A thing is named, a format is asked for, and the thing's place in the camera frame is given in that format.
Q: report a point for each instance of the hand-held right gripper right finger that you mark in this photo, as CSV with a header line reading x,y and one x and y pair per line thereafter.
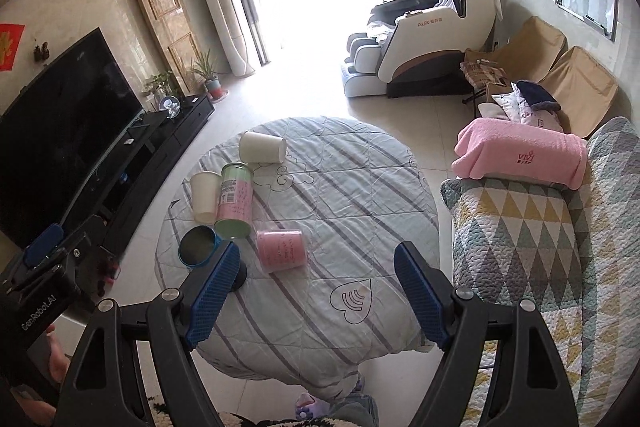
x,y
421,299

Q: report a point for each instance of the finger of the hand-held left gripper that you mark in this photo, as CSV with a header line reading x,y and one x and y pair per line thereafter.
x,y
44,241
87,232

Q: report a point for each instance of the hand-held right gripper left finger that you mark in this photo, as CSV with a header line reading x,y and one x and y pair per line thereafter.
x,y
214,294

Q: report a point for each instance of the pink cup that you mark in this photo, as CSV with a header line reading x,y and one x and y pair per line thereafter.
x,y
281,251

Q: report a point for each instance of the blue-rimmed dark cup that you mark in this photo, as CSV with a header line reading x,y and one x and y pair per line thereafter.
x,y
197,247

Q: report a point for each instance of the tall white paper cup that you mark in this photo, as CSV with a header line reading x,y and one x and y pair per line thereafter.
x,y
204,199

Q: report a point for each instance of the wide white paper cup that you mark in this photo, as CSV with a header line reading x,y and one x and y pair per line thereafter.
x,y
261,147

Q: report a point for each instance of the person's left hand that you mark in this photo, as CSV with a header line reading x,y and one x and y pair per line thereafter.
x,y
57,359

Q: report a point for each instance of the black flat television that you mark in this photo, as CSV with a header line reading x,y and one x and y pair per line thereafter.
x,y
60,142

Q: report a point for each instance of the green and pink canister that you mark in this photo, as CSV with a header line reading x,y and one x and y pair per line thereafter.
x,y
234,202

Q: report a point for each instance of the purple slipper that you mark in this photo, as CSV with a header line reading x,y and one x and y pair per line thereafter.
x,y
307,407
358,382

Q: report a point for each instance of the black television stand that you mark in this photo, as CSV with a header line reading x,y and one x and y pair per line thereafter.
x,y
165,142

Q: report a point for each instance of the patterned quilt sofa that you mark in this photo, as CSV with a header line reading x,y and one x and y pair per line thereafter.
x,y
530,247

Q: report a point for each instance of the black and white rug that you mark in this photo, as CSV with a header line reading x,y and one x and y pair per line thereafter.
x,y
240,422

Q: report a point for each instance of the person's jeans leg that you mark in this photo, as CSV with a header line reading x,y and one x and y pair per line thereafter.
x,y
355,412

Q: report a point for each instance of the striped quilt covered table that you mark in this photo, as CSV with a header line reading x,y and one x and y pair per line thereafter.
x,y
330,187

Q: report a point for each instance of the leafy potted plant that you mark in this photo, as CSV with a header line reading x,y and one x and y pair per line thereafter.
x,y
160,84

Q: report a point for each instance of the pink towel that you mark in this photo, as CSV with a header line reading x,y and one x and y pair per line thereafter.
x,y
520,152

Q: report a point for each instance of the small dark figurines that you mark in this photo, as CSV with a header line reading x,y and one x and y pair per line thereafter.
x,y
41,51

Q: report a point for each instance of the potted plant in pot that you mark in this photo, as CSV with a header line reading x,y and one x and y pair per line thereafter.
x,y
211,77

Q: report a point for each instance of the white printed pillow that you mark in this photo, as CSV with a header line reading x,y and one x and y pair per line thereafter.
x,y
505,107

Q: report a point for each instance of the plaid cloth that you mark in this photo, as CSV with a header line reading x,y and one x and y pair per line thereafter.
x,y
482,72

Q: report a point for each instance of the dark blue cloth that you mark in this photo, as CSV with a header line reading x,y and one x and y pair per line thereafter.
x,y
537,94

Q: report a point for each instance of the white massage chair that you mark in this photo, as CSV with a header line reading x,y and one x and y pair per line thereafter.
x,y
415,42

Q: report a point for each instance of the white standing air conditioner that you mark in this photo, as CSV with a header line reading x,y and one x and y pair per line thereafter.
x,y
222,7

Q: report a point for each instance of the tan folding chair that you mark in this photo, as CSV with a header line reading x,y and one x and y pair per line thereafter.
x,y
585,87
530,44

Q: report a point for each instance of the red wall poster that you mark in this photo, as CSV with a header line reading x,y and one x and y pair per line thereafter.
x,y
9,47

